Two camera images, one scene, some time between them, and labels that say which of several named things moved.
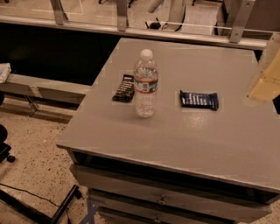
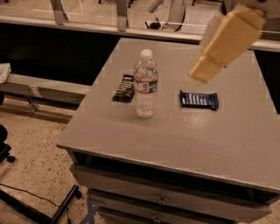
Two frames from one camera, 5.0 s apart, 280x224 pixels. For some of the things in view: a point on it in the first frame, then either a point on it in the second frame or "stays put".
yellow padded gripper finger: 266,85 -> 237,31
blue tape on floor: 92,211 stays put
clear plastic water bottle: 146,82 stays put
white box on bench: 5,69 stays put
